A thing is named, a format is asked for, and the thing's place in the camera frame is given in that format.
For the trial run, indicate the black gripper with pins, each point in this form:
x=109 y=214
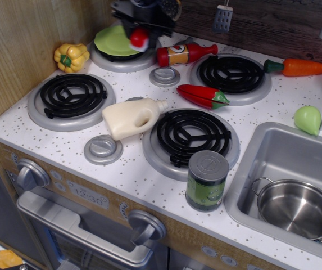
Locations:
x=144 y=14

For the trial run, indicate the red and white toy sushi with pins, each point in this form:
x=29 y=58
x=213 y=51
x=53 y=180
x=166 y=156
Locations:
x=139 y=39

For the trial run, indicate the green plate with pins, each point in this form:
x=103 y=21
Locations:
x=114 y=42

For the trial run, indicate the hanging slotted spoon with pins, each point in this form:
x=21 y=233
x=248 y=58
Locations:
x=172 y=8

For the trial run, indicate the red toy ketchup bottle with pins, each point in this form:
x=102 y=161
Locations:
x=183 y=54

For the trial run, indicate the rear grey stovetop knob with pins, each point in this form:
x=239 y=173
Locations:
x=188 y=40

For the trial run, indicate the grey stovetop knob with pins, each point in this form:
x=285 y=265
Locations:
x=103 y=150
x=188 y=40
x=164 y=76

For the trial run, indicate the back left stove burner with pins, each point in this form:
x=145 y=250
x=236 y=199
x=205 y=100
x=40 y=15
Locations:
x=120 y=64

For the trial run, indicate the stove burner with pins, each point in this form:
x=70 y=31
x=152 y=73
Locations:
x=70 y=102
x=120 y=64
x=240 y=78
x=180 y=133

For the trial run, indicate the back grey stovetop knob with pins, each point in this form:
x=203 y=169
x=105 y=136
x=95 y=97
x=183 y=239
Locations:
x=164 y=76

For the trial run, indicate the hanging grey spatula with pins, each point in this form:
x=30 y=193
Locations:
x=223 y=18

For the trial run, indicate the yellow toy bell pepper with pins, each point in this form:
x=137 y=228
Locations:
x=70 y=58

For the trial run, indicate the red toy chili pepper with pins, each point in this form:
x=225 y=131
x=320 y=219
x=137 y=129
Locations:
x=203 y=96

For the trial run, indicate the cream toy detergent bottle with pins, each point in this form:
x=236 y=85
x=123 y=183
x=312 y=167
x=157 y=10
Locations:
x=133 y=117

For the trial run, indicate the back right stove burner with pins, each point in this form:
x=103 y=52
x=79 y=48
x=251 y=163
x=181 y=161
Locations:
x=240 y=78

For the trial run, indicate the front left stove burner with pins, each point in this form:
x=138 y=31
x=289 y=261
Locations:
x=70 y=102

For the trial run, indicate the front right stove burner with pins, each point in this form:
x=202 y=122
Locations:
x=180 y=133

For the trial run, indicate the front grey stovetop knob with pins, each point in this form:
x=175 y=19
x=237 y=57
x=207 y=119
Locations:
x=103 y=150

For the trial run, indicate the orange toy carrot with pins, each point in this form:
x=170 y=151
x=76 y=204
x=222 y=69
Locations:
x=293 y=67

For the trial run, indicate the green toy can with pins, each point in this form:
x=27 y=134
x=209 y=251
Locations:
x=207 y=173

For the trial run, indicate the silver sink basin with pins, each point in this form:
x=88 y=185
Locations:
x=277 y=152

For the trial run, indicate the light green toy pear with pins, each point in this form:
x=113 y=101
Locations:
x=308 y=119

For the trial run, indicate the left oven dial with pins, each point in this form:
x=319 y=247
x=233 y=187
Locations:
x=31 y=175

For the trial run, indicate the oven dial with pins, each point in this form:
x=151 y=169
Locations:
x=31 y=175
x=145 y=227

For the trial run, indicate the right oven dial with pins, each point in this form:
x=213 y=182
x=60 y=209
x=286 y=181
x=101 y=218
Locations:
x=145 y=227

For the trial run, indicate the steel pot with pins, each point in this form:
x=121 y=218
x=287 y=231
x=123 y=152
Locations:
x=292 y=205

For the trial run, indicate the yellow toy on floor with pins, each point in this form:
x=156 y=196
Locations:
x=9 y=259

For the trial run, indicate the grey oven door handle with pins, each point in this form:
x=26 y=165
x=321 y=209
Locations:
x=77 y=244

